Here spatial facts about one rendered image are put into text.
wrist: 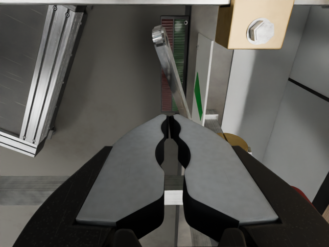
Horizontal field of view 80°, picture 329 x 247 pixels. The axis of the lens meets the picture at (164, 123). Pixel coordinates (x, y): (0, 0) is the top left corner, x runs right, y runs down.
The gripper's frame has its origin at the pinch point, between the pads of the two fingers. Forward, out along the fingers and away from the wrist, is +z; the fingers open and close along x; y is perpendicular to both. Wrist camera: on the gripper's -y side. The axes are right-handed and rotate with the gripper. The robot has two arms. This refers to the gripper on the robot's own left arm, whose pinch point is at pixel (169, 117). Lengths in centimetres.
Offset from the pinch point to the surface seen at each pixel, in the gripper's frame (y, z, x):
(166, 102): 9.1, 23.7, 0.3
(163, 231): 162, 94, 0
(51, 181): 15.4, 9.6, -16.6
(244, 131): 20.7, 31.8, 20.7
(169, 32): -3.3, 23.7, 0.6
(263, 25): -5.1, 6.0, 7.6
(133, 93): 34, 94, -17
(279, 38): -4.0, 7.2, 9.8
